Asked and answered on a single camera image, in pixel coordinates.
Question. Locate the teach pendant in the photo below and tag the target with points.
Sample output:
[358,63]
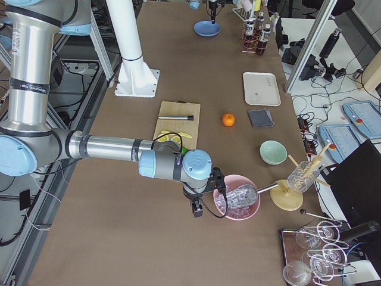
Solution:
[365,116]
[343,140]

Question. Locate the tea bottle lower outer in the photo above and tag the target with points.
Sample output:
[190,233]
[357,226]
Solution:
[259,24]

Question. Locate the pink cup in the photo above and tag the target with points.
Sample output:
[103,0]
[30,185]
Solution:
[246,5]

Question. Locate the lemon half thick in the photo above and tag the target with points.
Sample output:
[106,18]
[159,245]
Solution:
[163,138]

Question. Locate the tea bottle lower middle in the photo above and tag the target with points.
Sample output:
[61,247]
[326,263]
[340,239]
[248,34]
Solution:
[263,39]

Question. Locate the tea bottle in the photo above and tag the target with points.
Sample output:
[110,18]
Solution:
[248,38]
[259,24]
[263,39]

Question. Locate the steel ice scoop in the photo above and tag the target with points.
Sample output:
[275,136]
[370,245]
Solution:
[245,195]

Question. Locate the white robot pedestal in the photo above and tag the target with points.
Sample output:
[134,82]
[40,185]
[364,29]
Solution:
[135,78]

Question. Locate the orange mandarin fruit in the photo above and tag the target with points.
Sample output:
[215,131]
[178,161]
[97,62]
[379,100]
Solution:
[228,120]

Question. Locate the cream rabbit tray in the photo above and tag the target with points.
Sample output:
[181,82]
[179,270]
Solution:
[261,89]

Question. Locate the bamboo cutting board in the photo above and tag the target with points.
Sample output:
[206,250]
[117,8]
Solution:
[179,109]

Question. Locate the far teach pendant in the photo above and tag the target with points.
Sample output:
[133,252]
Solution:
[365,116]

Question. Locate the near teach pendant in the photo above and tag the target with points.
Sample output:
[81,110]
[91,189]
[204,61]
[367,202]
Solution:
[343,140]

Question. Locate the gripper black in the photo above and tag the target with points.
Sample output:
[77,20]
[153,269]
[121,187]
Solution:
[212,6]
[190,197]

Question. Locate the clear ice cubes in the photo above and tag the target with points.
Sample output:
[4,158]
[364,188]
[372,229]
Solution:
[239,203]

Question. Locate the pink bowl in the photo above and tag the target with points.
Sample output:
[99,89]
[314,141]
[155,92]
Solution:
[235,181]

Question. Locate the aluminium frame post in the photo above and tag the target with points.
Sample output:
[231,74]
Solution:
[317,27]

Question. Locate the blue round plate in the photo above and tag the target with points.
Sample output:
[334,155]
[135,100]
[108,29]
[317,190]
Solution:
[206,28]

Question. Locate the grey folded cloth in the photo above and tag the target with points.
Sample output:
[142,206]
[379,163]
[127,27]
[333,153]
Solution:
[260,118]

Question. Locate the green ceramic bowl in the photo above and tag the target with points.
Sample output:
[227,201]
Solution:
[273,152]

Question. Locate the wine glass rack tray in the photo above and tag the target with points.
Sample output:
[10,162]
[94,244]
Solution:
[315,255]

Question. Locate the yellow plastic knife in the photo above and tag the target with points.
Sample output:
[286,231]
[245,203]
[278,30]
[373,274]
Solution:
[182,134]

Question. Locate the tea bottle top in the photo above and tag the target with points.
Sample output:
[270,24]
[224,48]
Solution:
[248,38]

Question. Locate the lemon slice thin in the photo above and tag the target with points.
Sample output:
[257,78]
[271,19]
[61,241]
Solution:
[176,139]

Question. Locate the copper wire bottle rack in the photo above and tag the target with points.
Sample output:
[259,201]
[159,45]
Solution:
[255,36]

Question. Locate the clear glass mug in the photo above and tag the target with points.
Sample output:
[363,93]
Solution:
[302,177]

